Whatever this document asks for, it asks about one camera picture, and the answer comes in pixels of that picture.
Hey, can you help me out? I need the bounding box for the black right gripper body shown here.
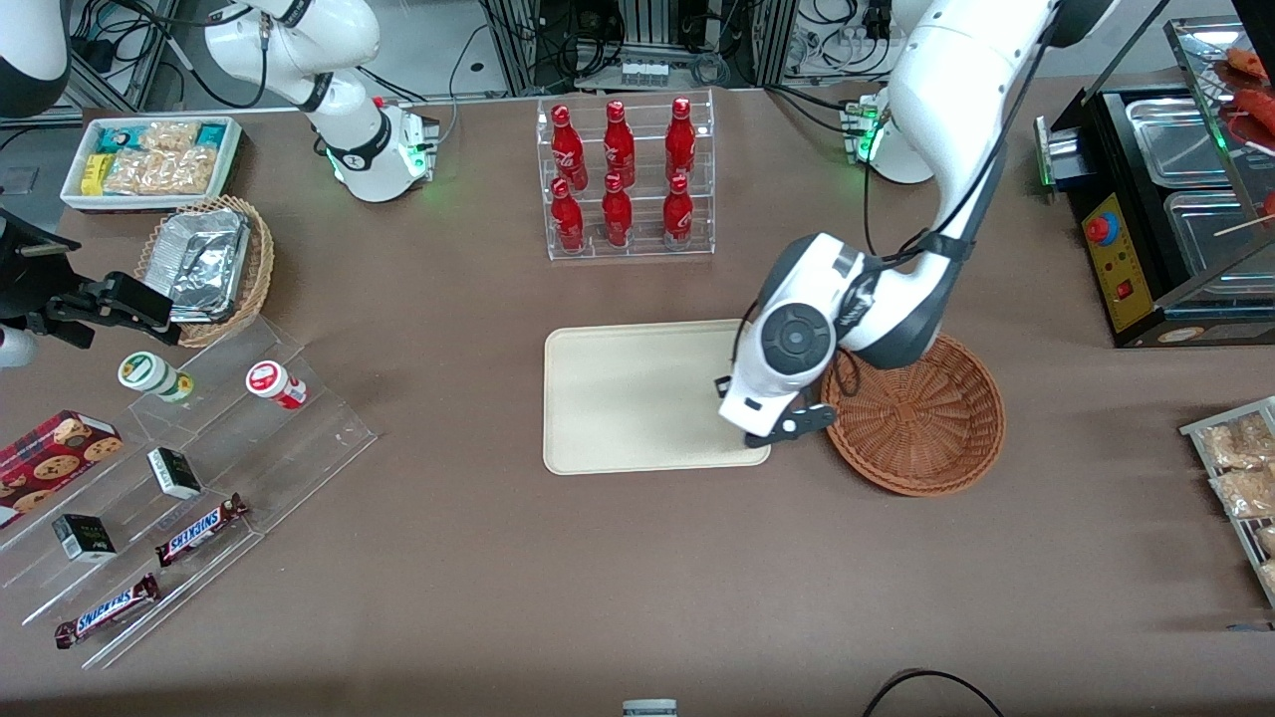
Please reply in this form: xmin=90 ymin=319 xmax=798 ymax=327
xmin=0 ymin=207 xmax=101 ymax=335

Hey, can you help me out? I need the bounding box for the light wicker basket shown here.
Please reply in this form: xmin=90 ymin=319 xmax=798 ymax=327
xmin=134 ymin=195 xmax=275 ymax=350

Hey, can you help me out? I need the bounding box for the brown wicker basket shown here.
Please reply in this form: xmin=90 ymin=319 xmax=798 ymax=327
xmin=821 ymin=334 xmax=1006 ymax=497

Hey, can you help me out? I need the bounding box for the beige rectangular tray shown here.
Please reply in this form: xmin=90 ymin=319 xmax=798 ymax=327
xmin=543 ymin=319 xmax=772 ymax=476

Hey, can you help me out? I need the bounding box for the aluminium foil container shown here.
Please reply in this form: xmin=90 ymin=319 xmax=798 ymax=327
xmin=149 ymin=209 xmax=250 ymax=323

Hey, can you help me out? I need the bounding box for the green lid cup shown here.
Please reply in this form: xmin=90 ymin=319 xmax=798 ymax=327
xmin=118 ymin=352 xmax=195 ymax=403

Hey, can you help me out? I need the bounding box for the white snack bin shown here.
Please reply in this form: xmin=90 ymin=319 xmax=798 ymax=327
xmin=60 ymin=116 xmax=244 ymax=212

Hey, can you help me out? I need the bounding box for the large clear cracker bag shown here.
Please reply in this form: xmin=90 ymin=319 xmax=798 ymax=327
xmin=103 ymin=147 xmax=218 ymax=196

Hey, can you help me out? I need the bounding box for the red cookie box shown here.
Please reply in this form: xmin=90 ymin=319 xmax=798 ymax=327
xmin=0 ymin=409 xmax=125 ymax=529

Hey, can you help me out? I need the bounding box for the red lid cup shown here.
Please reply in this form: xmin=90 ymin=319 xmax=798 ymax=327
xmin=246 ymin=360 xmax=308 ymax=410

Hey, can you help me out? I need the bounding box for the small clear cracker bag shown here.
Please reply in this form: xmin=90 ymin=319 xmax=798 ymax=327
xmin=139 ymin=121 xmax=200 ymax=152

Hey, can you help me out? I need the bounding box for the small black box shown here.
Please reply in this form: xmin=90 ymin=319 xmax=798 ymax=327
xmin=147 ymin=447 xmax=203 ymax=500
xmin=52 ymin=514 xmax=117 ymax=562

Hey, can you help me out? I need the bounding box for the clear acrylic stepped display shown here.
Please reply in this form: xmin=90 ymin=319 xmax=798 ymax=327
xmin=0 ymin=317 xmax=378 ymax=670

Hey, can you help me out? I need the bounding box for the red cola bottle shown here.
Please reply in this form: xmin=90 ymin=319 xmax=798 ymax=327
xmin=665 ymin=97 xmax=697 ymax=183
xmin=604 ymin=100 xmax=637 ymax=188
xmin=551 ymin=104 xmax=589 ymax=192
xmin=550 ymin=178 xmax=586 ymax=252
xmin=602 ymin=172 xmax=634 ymax=248
xmin=662 ymin=174 xmax=694 ymax=250

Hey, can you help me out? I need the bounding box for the snickers bar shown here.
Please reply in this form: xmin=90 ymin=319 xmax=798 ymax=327
xmin=54 ymin=573 xmax=161 ymax=649
xmin=154 ymin=493 xmax=249 ymax=568

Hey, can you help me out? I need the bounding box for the clear acrylic bottle rack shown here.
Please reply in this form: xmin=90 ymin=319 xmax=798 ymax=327
xmin=536 ymin=89 xmax=717 ymax=262

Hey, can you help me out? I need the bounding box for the black hot dog machine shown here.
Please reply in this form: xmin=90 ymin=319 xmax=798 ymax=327
xmin=1036 ymin=15 xmax=1275 ymax=350

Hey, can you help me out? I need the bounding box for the steel pan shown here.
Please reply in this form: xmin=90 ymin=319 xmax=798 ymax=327
xmin=1126 ymin=97 xmax=1234 ymax=187
xmin=1163 ymin=189 xmax=1275 ymax=278

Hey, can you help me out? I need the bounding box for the clear glass machine lid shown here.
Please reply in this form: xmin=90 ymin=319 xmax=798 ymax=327
xmin=1163 ymin=15 xmax=1275 ymax=310

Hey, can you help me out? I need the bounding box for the red sausage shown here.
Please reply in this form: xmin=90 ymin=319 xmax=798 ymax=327
xmin=1220 ymin=88 xmax=1275 ymax=125

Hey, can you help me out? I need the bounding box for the black cable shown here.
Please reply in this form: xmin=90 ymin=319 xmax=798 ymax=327
xmin=862 ymin=669 xmax=1005 ymax=717

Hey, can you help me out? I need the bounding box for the grey wire tray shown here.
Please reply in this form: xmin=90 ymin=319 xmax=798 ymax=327
xmin=1180 ymin=396 xmax=1275 ymax=608

